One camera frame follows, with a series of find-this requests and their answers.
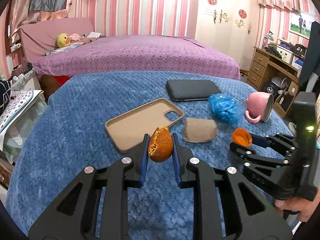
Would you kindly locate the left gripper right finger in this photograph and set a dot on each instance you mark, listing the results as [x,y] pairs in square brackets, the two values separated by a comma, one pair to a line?
[226,205]

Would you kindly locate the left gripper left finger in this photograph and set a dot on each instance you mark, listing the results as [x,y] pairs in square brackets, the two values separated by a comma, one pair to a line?
[94,204]

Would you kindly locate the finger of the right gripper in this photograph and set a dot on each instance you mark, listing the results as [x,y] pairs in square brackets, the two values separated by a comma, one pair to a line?
[279,141]
[251,156]

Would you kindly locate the orange bottle cap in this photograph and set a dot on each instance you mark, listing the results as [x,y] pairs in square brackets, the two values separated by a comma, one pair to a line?
[242,137]

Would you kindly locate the blue plastic bag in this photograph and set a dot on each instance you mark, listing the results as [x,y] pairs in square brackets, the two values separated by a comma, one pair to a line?
[225,109]

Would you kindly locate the brown cardboard tube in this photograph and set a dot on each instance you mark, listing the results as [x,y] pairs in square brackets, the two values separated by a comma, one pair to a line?
[199,130]

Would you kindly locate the orange peel piece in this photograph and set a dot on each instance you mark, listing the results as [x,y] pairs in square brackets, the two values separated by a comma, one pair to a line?
[160,146]

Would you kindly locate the person's right hand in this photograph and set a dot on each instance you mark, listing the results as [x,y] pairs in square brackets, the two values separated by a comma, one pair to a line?
[305,207]

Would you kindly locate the pink metal mug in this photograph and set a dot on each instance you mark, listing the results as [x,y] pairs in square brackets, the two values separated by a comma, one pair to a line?
[258,107]

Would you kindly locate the wooden desk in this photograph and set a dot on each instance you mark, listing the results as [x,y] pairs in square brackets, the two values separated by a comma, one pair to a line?
[271,74]

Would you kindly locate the tan phone case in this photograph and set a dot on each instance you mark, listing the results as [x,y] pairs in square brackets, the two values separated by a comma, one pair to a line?
[128,129]

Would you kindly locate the blue fleece blanket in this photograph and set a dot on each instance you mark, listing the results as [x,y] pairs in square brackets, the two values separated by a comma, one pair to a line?
[70,135]

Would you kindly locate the black smartphone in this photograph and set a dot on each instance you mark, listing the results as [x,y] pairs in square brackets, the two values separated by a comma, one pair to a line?
[191,90]

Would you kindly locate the framed couple photo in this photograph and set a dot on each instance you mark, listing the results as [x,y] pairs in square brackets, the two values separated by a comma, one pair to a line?
[300,23]

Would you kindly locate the dotted folded bedding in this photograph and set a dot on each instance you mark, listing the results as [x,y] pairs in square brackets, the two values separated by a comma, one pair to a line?
[20,100]

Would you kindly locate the white wardrobe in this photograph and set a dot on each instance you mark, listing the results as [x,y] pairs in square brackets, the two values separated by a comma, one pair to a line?
[229,26]

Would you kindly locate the black white patterned cloth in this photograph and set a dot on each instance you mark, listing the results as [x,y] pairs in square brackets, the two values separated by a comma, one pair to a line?
[5,91]

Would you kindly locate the purple dotted bed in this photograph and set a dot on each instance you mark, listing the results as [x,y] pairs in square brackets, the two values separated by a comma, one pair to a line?
[139,52]

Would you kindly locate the yellow duck plush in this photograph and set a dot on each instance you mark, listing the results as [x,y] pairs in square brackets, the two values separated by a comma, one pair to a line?
[63,40]

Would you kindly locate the pink headboard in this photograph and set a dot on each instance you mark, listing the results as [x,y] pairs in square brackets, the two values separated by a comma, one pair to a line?
[39,38]

